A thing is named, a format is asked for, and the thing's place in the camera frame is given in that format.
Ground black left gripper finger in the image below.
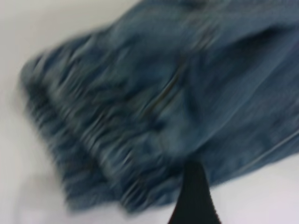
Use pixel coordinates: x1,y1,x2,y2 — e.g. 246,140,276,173
168,161,221,224

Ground blue denim jeans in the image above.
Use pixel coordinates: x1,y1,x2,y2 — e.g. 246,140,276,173
18,0,299,214

